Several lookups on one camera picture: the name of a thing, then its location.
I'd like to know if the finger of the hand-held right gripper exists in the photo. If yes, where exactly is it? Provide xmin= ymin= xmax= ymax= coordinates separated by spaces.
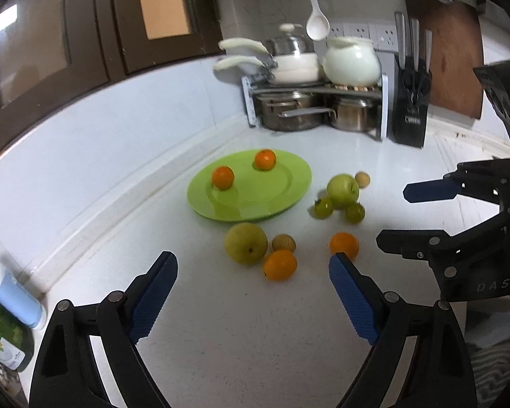
xmin=403 ymin=158 xmax=510 ymax=207
xmin=376 ymin=206 xmax=510 ymax=279

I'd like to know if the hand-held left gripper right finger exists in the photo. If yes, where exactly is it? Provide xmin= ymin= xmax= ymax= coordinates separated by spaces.
xmin=328 ymin=252 xmax=479 ymax=408

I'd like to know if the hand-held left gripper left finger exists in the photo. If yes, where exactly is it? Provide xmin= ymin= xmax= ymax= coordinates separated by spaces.
xmin=29 ymin=252 xmax=179 ymax=408

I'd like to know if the orange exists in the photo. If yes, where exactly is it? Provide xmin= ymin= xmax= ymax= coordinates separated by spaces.
xmin=262 ymin=249 xmax=299 ymax=282
xmin=211 ymin=166 xmax=235 ymax=190
xmin=254 ymin=149 xmax=277 ymax=172
xmin=329 ymin=232 xmax=360 ymax=261

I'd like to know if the green tomato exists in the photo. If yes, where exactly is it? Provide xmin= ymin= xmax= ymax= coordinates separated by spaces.
xmin=345 ymin=202 xmax=366 ymax=224
xmin=313 ymin=196 xmax=335 ymax=220

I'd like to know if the green apple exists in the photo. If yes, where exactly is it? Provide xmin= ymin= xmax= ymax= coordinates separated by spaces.
xmin=326 ymin=173 xmax=360 ymax=210

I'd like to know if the yellow-green pear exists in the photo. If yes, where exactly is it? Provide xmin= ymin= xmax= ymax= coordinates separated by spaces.
xmin=224 ymin=222 xmax=269 ymax=265

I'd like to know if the green plate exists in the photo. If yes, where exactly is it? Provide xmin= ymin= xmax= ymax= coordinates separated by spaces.
xmin=187 ymin=150 xmax=313 ymax=222

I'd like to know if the black knife block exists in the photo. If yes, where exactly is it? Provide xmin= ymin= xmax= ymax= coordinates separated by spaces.
xmin=392 ymin=53 xmax=433 ymax=149

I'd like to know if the wooden cutting board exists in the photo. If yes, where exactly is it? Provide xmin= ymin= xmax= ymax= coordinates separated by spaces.
xmin=403 ymin=0 xmax=484 ymax=120

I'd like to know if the small steel pot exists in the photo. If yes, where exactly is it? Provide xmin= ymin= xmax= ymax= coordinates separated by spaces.
xmin=329 ymin=97 xmax=382 ymax=133

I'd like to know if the white and blue bottle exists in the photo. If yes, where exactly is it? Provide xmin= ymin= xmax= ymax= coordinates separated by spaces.
xmin=0 ymin=257 xmax=47 ymax=331

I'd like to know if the grey patterned cloth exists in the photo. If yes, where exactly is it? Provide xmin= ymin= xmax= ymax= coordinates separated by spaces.
xmin=467 ymin=335 xmax=510 ymax=396

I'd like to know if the white ceramic pot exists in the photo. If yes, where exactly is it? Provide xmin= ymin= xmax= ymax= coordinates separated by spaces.
xmin=323 ymin=37 xmax=382 ymax=87

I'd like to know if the green dish soap bottle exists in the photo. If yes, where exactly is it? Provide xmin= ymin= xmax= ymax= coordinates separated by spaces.
xmin=0 ymin=291 xmax=35 ymax=372

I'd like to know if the wide steel pot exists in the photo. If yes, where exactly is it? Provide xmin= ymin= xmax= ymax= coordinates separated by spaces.
xmin=255 ymin=91 xmax=337 ymax=132

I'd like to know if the white saucepan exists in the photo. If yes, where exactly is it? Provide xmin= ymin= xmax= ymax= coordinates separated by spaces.
xmin=214 ymin=53 xmax=322 ymax=85

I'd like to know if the grey pot rack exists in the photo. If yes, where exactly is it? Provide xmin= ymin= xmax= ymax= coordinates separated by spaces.
xmin=241 ymin=74 xmax=388 ymax=142

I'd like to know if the white spoon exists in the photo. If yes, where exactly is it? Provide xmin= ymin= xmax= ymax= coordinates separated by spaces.
xmin=305 ymin=0 xmax=330 ymax=42

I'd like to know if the steel pot with lid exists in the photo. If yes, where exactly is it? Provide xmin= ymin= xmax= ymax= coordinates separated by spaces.
xmin=218 ymin=24 xmax=319 ymax=58

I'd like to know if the dark brown cabinet door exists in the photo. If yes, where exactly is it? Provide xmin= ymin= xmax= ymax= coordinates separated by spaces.
xmin=110 ymin=0 xmax=222 ymax=76
xmin=0 ymin=0 xmax=111 ymax=166

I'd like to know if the steel-handled knife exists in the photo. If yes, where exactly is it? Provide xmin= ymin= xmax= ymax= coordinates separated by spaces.
xmin=409 ymin=19 xmax=421 ymax=71
xmin=422 ymin=30 xmax=433 ymax=74
xmin=394 ymin=13 xmax=407 ymax=69

